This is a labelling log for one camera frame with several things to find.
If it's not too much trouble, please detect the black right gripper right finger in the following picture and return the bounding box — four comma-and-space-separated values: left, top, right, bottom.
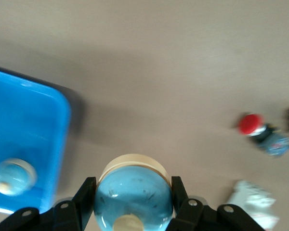
171, 176, 265, 231

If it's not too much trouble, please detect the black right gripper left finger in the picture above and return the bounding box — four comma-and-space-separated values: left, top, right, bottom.
0, 177, 97, 231

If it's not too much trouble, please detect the light blue bell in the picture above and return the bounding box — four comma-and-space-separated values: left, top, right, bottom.
93, 154, 174, 231
0, 157, 38, 197

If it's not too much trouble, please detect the white red circuit breaker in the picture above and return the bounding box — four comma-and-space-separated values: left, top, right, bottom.
227, 180, 280, 229

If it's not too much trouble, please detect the blue plastic tray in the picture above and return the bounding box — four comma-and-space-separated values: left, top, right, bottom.
0, 64, 72, 215

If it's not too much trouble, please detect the red emergency stop button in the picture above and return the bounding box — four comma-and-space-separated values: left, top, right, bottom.
237, 113, 289, 157

